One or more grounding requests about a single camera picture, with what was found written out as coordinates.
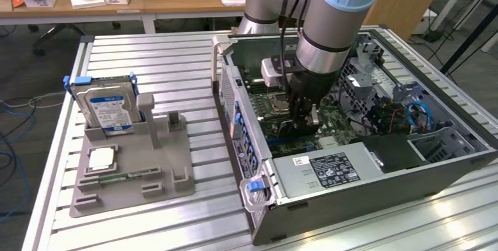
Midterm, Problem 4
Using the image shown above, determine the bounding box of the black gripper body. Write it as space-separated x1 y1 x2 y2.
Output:
287 69 342 103

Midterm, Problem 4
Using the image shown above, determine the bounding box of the CPU socket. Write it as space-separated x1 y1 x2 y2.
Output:
268 92 292 114

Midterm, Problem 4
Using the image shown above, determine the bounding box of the green motherboard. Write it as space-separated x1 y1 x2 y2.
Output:
243 72 362 158

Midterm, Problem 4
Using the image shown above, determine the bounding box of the metal disk bay cage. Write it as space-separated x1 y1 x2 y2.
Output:
342 57 394 119

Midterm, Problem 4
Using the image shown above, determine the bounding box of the grey power supply unit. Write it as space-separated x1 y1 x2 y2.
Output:
272 141 386 199

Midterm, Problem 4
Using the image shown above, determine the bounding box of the open grey PC case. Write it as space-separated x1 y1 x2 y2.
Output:
209 25 498 246

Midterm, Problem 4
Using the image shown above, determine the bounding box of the wooden cabinet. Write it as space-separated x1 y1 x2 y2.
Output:
361 0 453 41

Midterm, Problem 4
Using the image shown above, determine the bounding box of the black metal stand pole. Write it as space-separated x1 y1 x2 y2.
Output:
440 0 498 74

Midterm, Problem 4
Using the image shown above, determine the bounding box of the wooden desk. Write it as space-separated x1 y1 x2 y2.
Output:
0 0 357 34

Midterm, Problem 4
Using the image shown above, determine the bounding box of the hard disk with blue carrier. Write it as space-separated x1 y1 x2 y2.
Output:
62 72 140 137

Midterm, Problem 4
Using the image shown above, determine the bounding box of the grey parts rack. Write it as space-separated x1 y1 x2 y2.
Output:
68 93 197 218

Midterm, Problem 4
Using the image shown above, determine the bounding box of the green RAM stick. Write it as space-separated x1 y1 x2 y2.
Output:
96 169 160 184

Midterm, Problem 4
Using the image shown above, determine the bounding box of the silver CPU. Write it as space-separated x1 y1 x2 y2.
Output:
88 148 117 172

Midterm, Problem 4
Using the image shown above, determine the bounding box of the black office chair base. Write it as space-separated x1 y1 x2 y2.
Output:
34 25 87 56

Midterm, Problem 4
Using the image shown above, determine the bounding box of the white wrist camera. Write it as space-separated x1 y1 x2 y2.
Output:
261 55 300 88

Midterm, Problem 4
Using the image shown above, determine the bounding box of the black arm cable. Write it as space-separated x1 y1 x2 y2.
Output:
279 0 312 100

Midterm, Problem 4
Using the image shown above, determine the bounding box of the blue wire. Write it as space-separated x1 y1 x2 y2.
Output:
404 101 436 131

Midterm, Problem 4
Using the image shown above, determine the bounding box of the blue floor cable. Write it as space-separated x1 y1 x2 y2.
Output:
0 99 39 222

